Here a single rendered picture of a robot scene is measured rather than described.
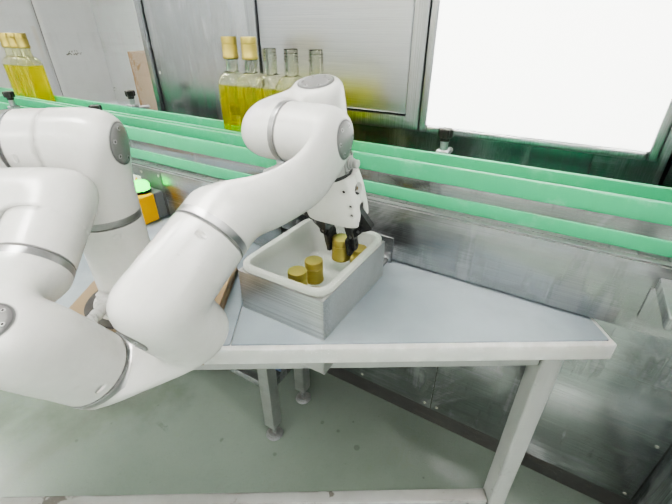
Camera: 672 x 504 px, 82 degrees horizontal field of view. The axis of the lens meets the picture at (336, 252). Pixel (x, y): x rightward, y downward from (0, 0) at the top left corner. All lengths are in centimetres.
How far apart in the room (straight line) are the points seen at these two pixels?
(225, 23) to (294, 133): 80
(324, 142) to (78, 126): 32
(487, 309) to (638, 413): 56
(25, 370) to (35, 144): 31
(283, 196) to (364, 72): 58
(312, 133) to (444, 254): 42
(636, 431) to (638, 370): 18
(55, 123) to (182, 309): 33
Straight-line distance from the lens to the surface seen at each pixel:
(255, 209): 41
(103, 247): 66
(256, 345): 64
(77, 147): 60
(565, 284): 76
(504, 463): 102
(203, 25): 130
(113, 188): 62
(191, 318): 40
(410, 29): 90
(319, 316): 60
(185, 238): 39
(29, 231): 52
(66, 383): 46
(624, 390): 116
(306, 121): 46
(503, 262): 75
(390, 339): 64
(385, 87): 93
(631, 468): 134
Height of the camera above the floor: 118
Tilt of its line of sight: 30 degrees down
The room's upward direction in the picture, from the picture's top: straight up
